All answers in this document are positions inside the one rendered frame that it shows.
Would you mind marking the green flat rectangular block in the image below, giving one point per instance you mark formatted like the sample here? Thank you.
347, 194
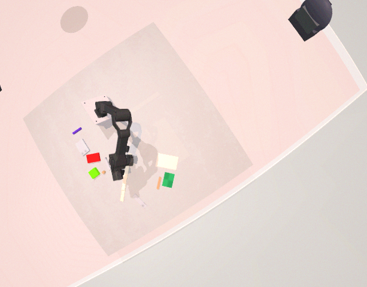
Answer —
168, 180

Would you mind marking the bright green block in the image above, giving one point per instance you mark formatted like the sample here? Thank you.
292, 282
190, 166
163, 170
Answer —
94, 173

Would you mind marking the red rectangular block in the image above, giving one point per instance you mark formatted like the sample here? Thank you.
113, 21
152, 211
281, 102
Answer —
93, 157

